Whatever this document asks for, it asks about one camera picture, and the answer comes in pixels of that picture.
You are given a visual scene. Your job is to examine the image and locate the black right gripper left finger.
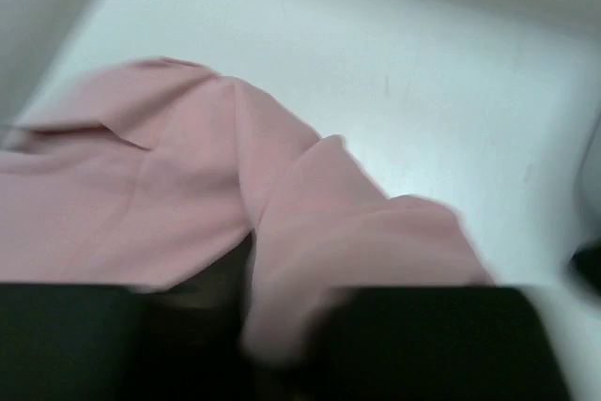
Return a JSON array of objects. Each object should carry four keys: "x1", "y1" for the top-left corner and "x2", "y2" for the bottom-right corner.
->
[{"x1": 1, "y1": 282, "x2": 254, "y2": 400}]

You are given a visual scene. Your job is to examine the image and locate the pink trousers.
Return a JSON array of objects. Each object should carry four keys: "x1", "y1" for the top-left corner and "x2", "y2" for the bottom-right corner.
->
[{"x1": 1, "y1": 58, "x2": 491, "y2": 364}]

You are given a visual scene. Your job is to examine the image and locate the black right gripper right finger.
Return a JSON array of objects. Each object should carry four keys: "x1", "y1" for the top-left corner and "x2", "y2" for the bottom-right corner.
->
[{"x1": 283, "y1": 285, "x2": 571, "y2": 400}]

